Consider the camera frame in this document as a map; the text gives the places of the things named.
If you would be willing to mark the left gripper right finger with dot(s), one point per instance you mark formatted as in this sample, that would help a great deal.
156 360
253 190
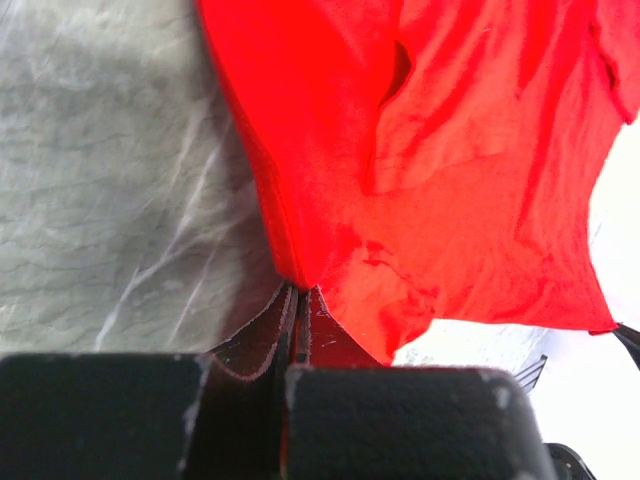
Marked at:
349 417

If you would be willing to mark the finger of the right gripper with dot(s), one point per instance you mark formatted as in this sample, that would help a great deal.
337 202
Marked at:
630 338

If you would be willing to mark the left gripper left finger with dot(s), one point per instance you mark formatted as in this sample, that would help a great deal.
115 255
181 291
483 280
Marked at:
211 415

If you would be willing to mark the red t shirt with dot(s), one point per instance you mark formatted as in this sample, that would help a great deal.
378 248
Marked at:
421 160

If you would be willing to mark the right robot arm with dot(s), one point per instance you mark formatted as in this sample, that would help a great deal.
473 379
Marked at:
587 405

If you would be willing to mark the aluminium rail frame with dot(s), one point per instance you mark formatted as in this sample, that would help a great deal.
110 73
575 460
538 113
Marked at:
528 378

